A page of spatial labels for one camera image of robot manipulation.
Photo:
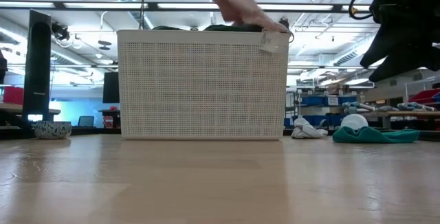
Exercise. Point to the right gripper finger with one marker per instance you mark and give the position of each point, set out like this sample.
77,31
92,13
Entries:
388,47
412,60

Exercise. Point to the person's hand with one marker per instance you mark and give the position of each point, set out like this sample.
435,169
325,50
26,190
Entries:
251,16

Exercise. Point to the open laptop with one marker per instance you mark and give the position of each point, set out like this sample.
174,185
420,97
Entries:
86,121

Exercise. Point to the speckled bowl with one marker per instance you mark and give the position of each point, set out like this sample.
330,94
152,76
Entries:
51,130

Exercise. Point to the black monitor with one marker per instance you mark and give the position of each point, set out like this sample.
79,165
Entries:
110,86

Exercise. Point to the wooden background table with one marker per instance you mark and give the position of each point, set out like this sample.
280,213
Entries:
412,113
10,108

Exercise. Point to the shelf with blue bins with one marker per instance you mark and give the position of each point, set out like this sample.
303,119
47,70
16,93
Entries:
313,100

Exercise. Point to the white perforated plastic basket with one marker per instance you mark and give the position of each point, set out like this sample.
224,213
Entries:
203,86

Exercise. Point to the black overhead camera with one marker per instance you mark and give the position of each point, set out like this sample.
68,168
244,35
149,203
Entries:
285,20

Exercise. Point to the white grey garment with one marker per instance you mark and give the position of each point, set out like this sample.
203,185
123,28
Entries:
306,129

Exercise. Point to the white hanging label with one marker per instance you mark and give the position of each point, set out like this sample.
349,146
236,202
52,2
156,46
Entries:
271,43

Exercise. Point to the red storage bins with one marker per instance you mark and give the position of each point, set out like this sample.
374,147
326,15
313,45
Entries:
13,95
424,97

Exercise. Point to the black ceiling device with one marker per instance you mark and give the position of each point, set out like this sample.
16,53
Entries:
61,32

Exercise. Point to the teal sock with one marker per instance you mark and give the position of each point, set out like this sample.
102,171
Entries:
374,136

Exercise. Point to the black aluminium rig frame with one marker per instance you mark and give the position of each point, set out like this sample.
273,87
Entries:
58,5

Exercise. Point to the black upright pillar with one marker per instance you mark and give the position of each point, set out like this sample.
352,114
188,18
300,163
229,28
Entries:
37,62

